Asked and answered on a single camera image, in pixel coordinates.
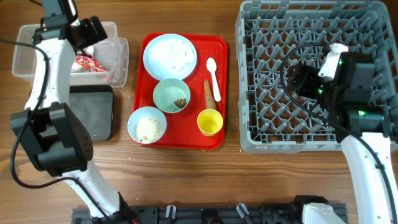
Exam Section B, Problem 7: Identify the light green bowl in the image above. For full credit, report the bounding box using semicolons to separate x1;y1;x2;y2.
153;78;191;113

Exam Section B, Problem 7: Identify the crumpled white paper scrap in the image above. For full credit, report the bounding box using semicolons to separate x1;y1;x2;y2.
71;46;95;72

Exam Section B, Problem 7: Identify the grey dishwasher rack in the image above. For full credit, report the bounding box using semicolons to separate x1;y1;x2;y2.
235;1;397;153

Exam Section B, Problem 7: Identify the clear plastic bin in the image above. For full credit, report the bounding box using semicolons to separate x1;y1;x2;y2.
12;22;129;88

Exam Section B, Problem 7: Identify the red snack wrapper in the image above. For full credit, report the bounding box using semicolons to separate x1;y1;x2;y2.
74;55;110;82

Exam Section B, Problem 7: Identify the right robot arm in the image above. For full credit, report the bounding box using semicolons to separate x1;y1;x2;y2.
279;43;397;223

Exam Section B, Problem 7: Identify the brown food scrap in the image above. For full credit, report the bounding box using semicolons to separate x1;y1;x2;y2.
174;98;187;108

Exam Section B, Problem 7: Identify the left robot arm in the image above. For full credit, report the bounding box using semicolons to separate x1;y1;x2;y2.
11;0;139;223

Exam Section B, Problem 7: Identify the red plastic tray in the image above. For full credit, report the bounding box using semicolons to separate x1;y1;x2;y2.
133;33;228;150

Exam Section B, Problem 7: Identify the white plastic spoon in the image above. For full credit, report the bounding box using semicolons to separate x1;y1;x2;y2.
206;57;221;102

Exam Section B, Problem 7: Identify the light blue bowl with crumbs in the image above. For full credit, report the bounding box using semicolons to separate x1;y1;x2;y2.
127;106;167;144

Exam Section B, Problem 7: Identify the white tissue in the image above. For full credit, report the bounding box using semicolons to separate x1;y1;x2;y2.
149;39;197;71

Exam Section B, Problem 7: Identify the yellow plastic cup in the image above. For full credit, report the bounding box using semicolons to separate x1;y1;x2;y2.
197;109;224;136

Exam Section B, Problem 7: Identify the large light blue plate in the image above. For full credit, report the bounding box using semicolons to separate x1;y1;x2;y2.
143;34;198;81

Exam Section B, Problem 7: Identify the black plastic tray bin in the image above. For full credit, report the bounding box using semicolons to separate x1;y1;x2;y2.
27;84;115;142

